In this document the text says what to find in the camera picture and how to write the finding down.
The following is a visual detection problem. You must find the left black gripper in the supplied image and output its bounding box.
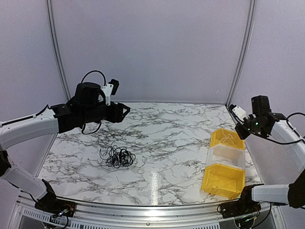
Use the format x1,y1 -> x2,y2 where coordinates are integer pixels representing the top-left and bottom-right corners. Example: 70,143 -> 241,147
81,101 -> 130,124

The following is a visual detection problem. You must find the black cable bundle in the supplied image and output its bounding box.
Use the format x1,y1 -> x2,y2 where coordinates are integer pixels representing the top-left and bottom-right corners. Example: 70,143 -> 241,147
99,141 -> 136,169

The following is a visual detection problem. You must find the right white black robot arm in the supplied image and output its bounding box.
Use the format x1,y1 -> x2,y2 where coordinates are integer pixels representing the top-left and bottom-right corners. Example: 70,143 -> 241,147
229,95 -> 305,214

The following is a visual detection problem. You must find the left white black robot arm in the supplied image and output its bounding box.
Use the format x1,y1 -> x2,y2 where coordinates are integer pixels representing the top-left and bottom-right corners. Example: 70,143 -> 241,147
0,79 -> 130,212

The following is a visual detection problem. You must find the far yellow storage bin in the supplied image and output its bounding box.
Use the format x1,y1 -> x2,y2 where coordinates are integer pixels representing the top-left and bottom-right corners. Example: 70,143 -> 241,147
209,128 -> 245,150

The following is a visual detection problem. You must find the yellow storage bin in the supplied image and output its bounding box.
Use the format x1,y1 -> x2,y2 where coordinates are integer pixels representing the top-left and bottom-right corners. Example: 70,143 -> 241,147
209,128 -> 245,150
201,164 -> 245,199

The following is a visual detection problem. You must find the clear plastic storage bin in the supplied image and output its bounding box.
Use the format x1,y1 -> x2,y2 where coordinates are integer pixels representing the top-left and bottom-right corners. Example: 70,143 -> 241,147
206,144 -> 245,170

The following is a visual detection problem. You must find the near yellow storage bin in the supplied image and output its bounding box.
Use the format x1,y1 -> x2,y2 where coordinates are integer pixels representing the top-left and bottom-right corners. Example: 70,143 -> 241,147
201,164 -> 245,199

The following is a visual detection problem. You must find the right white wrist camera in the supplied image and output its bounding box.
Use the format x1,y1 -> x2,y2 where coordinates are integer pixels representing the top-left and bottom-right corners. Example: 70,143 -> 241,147
228,104 -> 250,122

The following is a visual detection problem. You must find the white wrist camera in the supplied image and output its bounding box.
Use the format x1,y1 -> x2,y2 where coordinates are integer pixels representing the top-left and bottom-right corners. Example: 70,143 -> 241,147
228,104 -> 250,122
100,79 -> 119,106

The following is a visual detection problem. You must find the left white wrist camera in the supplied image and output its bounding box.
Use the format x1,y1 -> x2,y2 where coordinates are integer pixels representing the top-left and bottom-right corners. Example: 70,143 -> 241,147
100,79 -> 119,106

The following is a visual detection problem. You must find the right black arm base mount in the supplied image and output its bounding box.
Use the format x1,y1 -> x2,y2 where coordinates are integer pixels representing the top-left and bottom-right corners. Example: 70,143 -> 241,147
217,199 -> 261,219

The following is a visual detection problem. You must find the aluminium front frame rail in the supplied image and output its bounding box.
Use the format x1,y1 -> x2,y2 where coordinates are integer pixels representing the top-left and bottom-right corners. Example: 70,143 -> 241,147
8,191 -> 287,229

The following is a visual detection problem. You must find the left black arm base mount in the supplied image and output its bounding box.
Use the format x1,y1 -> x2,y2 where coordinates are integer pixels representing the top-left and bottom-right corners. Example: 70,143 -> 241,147
35,199 -> 76,217

